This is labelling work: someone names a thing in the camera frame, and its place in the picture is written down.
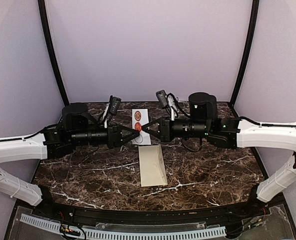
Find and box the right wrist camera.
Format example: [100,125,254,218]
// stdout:
[156,90,179,121]

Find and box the black left frame post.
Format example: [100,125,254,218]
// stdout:
[37,0,69,107]

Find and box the black front rail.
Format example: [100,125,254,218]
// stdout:
[17,197,283,226]

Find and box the cream paper envelope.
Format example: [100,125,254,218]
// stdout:
[138,145,168,187]

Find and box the white slotted cable duct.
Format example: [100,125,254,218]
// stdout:
[20,214,226,240]

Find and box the black right frame post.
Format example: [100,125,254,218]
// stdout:
[229,0,260,108]

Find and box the white sticker sheet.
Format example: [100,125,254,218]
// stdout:
[132,108,151,146]

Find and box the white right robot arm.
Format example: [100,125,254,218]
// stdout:
[142,90,296,217]

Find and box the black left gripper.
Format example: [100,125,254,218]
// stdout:
[70,121,140,149]

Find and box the black frame post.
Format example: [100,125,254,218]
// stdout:
[229,0,260,108]
[37,0,69,107]

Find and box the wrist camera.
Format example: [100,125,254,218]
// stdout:
[103,96,121,128]
[156,90,179,121]

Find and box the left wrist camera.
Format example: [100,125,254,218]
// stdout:
[103,96,121,128]

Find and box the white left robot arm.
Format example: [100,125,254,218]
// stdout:
[0,103,139,218]

